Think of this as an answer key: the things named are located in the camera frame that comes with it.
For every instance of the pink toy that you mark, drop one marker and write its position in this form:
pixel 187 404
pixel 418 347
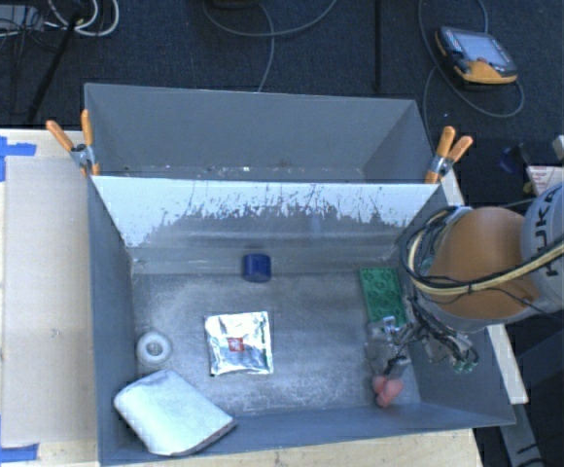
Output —
pixel 388 391

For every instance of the grey metal bin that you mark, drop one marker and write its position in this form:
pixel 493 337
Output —
pixel 311 309

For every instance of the dark green flat block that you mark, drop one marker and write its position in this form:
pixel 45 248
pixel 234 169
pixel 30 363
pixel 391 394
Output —
pixel 382 292

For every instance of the blue cup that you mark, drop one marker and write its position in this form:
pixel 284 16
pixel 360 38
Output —
pixel 257 267

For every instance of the clear tape roll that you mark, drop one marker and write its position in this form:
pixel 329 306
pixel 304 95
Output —
pixel 153 349

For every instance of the white sponge pad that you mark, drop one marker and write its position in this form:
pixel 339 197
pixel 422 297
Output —
pixel 170 411

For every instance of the pale cardboard board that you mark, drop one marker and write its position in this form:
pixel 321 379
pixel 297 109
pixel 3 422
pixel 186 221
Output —
pixel 44 285

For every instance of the silver foil packet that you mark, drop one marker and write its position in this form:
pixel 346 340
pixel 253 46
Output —
pixel 238 343

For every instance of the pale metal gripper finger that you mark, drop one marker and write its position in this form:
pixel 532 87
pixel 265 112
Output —
pixel 378 341
pixel 398 367

